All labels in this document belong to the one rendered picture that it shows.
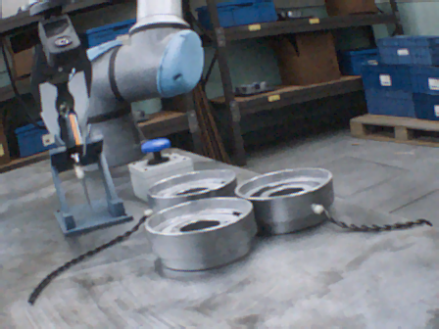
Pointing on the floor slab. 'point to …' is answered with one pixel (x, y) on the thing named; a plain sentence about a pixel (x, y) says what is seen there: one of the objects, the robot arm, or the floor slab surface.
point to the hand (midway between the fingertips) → (69, 131)
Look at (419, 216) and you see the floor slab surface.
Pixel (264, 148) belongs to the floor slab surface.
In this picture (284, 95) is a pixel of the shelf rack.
